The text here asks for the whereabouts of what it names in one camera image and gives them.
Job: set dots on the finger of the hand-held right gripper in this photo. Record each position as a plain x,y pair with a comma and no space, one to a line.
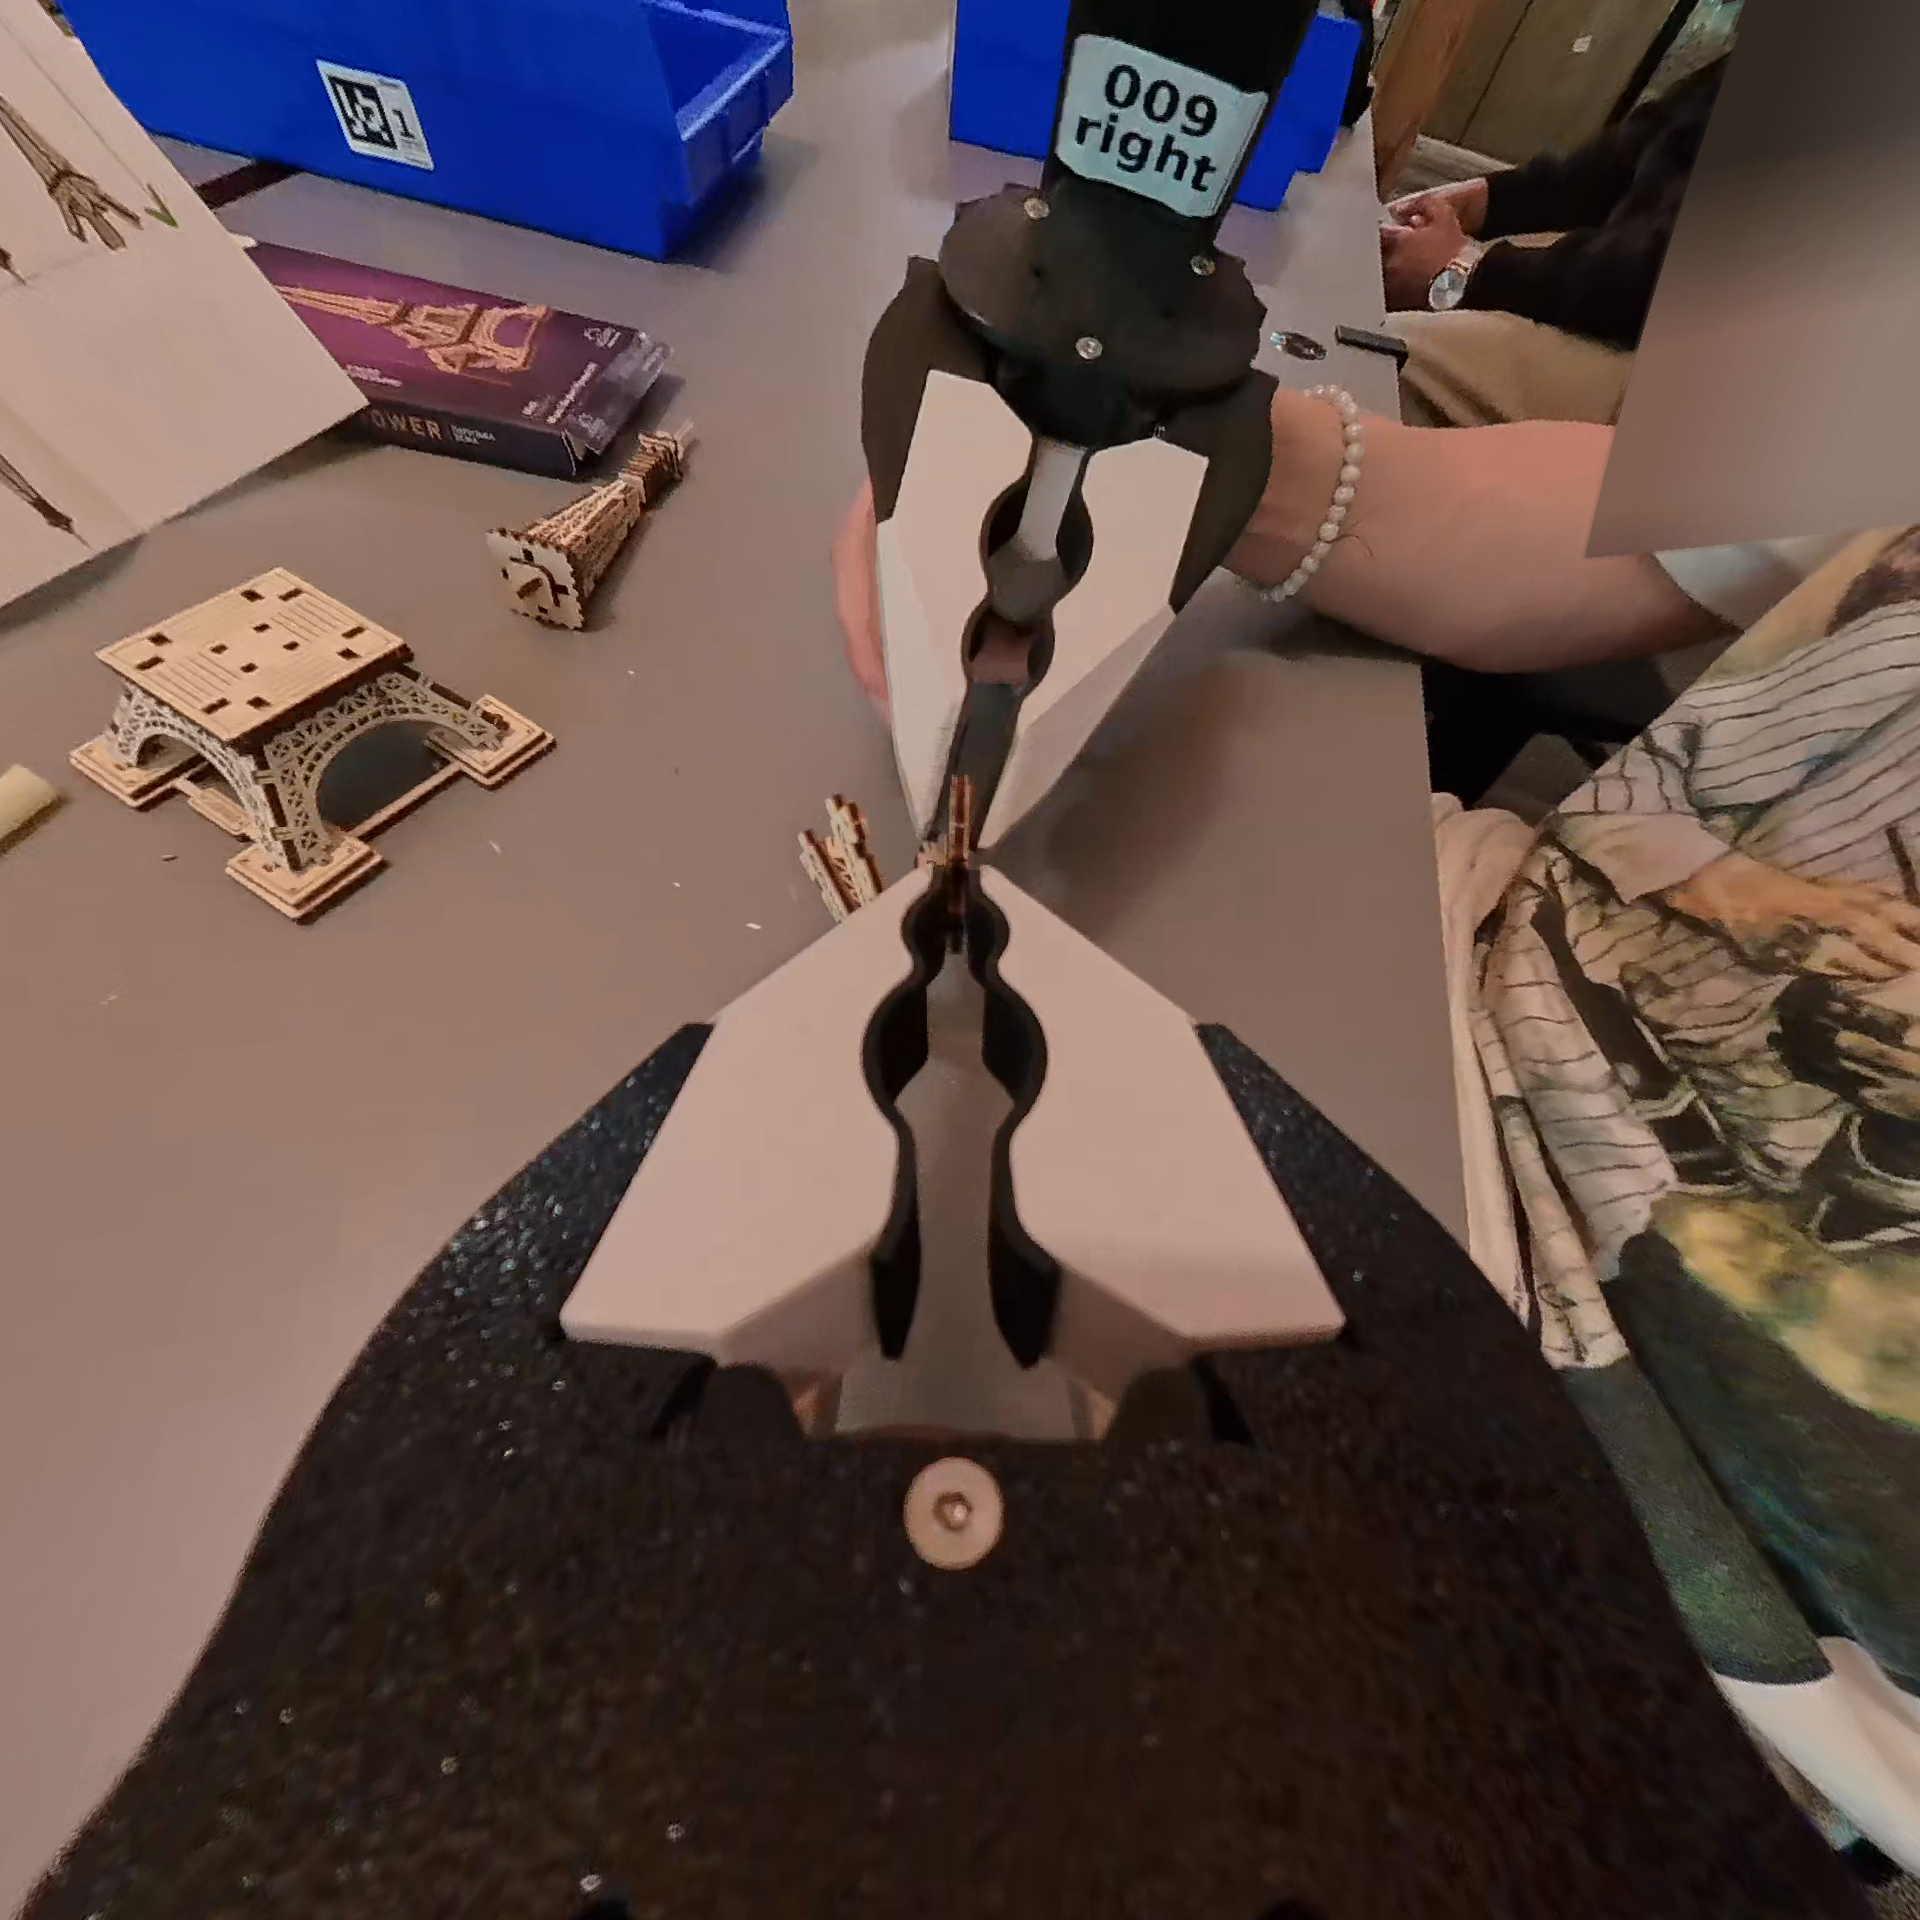
932,569
1132,569

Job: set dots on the blue plastic bin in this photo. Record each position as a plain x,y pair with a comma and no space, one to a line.
997,90

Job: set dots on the paper instruction sheet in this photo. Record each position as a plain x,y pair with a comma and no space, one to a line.
136,376

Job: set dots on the purple product box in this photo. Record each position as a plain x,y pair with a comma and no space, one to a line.
450,346

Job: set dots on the pale wax stick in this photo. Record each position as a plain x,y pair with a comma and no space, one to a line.
23,808

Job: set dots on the small wooden arch assembly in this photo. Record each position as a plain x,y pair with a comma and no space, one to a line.
840,862

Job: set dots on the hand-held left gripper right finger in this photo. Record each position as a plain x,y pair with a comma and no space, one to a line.
1170,1200

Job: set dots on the small black device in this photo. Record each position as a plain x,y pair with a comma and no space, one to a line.
1369,340

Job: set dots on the wooden tower spire model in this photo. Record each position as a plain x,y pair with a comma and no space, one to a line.
586,532

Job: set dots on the person's right hand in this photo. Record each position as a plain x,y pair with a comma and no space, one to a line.
858,600

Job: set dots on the blue bin with square tag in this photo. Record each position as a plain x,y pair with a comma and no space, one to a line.
600,120

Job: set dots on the person's printed white shirt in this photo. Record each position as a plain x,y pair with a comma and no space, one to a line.
1725,902

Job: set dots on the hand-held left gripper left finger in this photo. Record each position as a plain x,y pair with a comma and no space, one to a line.
751,1184

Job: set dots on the wooden tower base model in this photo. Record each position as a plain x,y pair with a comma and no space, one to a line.
254,644

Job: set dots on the grey desk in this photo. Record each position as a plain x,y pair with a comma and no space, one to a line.
450,1124

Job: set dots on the person's right forearm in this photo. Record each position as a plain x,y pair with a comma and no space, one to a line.
1500,539

